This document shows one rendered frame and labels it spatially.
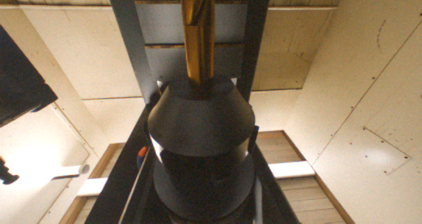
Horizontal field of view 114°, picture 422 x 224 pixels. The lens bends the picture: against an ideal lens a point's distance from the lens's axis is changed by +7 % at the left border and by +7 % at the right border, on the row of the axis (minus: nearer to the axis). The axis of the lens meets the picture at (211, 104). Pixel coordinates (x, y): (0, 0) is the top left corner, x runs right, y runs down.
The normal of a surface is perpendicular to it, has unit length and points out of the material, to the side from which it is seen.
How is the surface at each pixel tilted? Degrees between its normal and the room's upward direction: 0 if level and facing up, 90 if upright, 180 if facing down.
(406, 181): 90
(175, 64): 90
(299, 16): 90
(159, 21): 89
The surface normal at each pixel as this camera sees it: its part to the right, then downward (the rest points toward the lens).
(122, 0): 0.11, 0.56
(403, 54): -0.99, 0.06
